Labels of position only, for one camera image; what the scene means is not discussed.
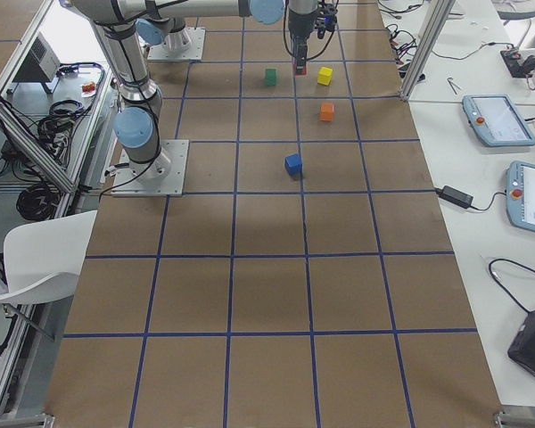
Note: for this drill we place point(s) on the blue wooden block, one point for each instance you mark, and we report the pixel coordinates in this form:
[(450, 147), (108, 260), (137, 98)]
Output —
[(293, 164)]

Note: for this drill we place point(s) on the black power adapter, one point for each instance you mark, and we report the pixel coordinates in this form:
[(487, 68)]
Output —
[(454, 196)]

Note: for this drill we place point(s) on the red wooden block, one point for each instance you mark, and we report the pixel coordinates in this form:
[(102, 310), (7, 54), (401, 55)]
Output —
[(300, 71)]

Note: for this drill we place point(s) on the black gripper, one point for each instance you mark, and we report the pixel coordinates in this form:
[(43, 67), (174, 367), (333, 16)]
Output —
[(298, 24)]

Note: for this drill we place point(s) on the green wooden block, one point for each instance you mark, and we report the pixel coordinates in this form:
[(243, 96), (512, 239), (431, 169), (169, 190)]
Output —
[(270, 77)]

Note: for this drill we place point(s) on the far teach pendant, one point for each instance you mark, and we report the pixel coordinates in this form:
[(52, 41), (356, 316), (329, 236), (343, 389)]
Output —
[(496, 121)]

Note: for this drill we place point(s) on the yellow wooden block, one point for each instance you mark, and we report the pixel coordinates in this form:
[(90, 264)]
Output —
[(325, 76)]

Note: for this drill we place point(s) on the white chair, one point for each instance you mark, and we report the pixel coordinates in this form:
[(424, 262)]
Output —
[(43, 260)]

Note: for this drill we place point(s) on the orange wooden block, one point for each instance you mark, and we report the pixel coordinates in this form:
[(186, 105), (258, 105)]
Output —
[(326, 112)]

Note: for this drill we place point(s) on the grey control box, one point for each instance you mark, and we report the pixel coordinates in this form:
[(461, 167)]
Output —
[(40, 65)]

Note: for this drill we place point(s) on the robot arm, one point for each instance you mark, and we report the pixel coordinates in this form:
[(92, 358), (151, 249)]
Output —
[(137, 125), (276, 9)]

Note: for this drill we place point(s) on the aluminium frame post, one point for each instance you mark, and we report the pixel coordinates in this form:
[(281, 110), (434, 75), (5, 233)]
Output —
[(433, 24)]

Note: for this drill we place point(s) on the teach pendant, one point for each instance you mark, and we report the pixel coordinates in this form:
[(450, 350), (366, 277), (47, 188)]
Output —
[(496, 121), (520, 194)]

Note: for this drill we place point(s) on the near teach pendant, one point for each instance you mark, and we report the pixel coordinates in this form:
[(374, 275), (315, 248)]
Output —
[(520, 194)]

